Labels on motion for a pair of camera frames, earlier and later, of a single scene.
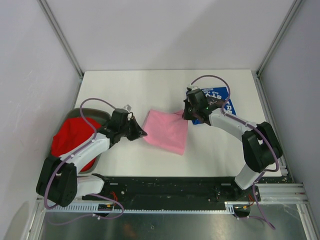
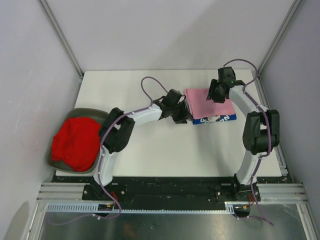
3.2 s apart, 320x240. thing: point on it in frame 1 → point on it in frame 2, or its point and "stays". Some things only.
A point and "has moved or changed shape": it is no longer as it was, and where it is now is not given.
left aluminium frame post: [55, 25] stays
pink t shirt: [167, 131] has moved or changed shape
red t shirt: [71, 132] stays
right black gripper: [186, 115] → [211, 94]
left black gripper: [138, 132] → [184, 116]
